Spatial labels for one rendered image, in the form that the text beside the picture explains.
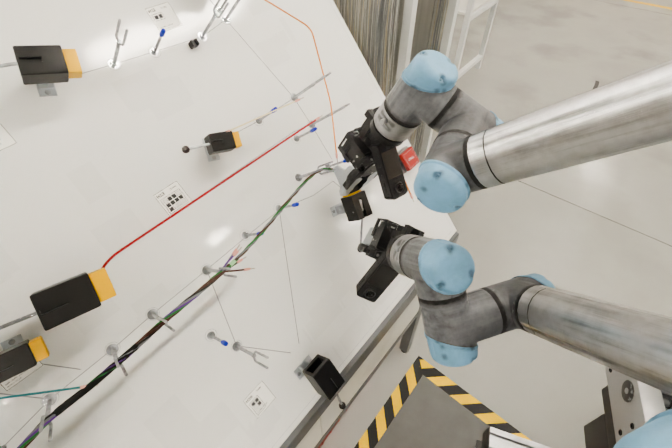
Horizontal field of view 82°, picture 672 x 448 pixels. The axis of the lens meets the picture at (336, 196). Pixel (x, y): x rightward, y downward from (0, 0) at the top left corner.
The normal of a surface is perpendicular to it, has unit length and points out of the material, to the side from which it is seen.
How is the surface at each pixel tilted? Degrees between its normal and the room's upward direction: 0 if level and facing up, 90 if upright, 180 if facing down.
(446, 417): 0
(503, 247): 0
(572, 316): 61
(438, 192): 90
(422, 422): 0
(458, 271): 47
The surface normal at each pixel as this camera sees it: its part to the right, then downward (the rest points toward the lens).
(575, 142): -0.57, 0.45
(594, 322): -0.84, -0.53
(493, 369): 0.00, -0.71
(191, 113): 0.57, -0.12
